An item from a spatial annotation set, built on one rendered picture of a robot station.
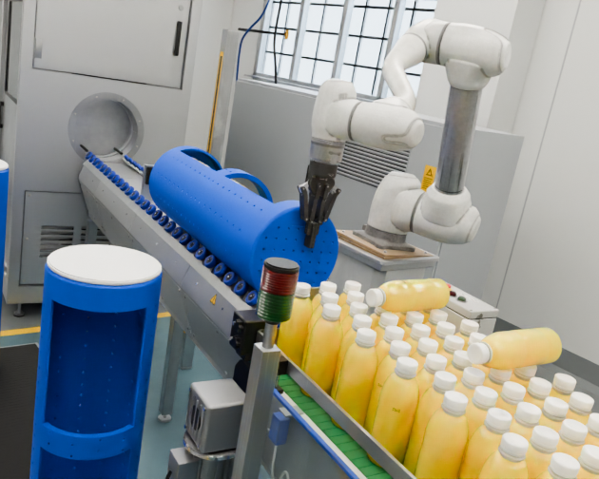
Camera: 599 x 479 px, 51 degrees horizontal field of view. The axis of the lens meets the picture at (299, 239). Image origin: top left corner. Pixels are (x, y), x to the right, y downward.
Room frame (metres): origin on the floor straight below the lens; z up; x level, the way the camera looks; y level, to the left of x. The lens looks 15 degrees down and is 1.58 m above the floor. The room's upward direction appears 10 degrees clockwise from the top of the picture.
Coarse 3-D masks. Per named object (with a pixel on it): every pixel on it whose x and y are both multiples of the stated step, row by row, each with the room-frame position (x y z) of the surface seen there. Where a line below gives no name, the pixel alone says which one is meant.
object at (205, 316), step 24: (120, 168) 3.24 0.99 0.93; (96, 192) 2.94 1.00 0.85; (96, 216) 3.08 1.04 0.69; (120, 216) 2.59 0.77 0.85; (120, 240) 2.69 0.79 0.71; (144, 240) 2.31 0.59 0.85; (168, 264) 2.08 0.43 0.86; (168, 288) 2.11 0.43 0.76; (192, 288) 1.89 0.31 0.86; (168, 312) 2.20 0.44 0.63; (192, 312) 1.91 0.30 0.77; (216, 312) 1.73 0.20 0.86; (192, 336) 2.00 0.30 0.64; (216, 336) 1.74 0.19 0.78; (216, 360) 1.80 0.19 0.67
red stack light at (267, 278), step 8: (264, 272) 1.02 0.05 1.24; (272, 272) 1.01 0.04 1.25; (264, 280) 1.02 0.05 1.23; (272, 280) 1.01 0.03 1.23; (280, 280) 1.01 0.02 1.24; (288, 280) 1.01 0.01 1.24; (296, 280) 1.03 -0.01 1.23; (264, 288) 1.02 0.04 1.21; (272, 288) 1.01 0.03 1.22; (280, 288) 1.01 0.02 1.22; (288, 288) 1.02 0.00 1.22; (296, 288) 1.04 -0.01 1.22
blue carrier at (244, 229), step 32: (160, 160) 2.31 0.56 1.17; (192, 160) 2.18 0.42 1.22; (160, 192) 2.20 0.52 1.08; (192, 192) 1.98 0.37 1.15; (224, 192) 1.85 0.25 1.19; (192, 224) 1.94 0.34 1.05; (224, 224) 1.74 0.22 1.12; (256, 224) 1.63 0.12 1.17; (288, 224) 1.64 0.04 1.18; (224, 256) 1.74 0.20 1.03; (256, 256) 1.59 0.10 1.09; (288, 256) 1.65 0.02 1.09; (320, 256) 1.71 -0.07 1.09; (256, 288) 1.61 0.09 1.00
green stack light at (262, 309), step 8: (264, 296) 1.02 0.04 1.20; (272, 296) 1.01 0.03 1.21; (280, 296) 1.01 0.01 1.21; (288, 296) 1.02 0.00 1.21; (264, 304) 1.01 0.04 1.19; (272, 304) 1.01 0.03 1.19; (280, 304) 1.01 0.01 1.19; (288, 304) 1.02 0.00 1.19; (256, 312) 1.03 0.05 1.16; (264, 312) 1.01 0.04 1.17; (272, 312) 1.01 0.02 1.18; (280, 312) 1.01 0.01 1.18; (288, 312) 1.02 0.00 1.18; (272, 320) 1.01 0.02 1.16; (280, 320) 1.01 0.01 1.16
